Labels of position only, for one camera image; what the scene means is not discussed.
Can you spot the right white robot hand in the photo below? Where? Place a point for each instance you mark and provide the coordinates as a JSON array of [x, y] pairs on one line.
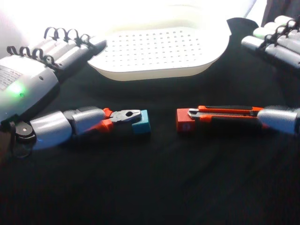
[[279, 118]]

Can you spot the white perforated tray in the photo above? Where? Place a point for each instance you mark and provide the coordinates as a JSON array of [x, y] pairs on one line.
[[154, 49]]

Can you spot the red block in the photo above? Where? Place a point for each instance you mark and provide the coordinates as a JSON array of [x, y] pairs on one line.
[[184, 124]]

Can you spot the teal block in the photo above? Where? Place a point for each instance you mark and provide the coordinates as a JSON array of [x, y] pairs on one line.
[[143, 123]]

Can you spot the black table cloth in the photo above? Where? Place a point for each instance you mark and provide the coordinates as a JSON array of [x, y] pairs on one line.
[[150, 187]]

